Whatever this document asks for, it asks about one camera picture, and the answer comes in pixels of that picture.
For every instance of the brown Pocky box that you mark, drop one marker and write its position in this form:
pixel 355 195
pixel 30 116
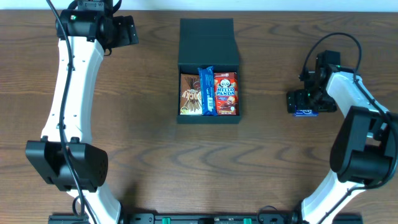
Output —
pixel 190 95

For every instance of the dark green box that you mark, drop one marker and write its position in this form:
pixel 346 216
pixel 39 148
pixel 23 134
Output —
pixel 205 43

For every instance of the blue Oreo cookie pack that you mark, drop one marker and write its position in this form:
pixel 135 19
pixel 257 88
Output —
pixel 207 91

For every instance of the red Hello Panda box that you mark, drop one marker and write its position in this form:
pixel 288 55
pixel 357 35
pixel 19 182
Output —
pixel 226 93

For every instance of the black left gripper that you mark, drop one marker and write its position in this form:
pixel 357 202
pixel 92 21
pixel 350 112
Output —
pixel 121 39

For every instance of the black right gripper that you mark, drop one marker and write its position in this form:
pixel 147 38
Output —
pixel 296 101

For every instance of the blue Eclipse mint tin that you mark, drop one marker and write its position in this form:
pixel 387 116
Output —
pixel 305 113

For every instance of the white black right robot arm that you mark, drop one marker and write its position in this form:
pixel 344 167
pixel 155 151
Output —
pixel 364 153

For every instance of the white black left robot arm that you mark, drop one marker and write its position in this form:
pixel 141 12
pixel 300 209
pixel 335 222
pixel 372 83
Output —
pixel 64 156

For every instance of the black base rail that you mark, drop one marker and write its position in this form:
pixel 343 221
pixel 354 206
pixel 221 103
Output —
pixel 149 218

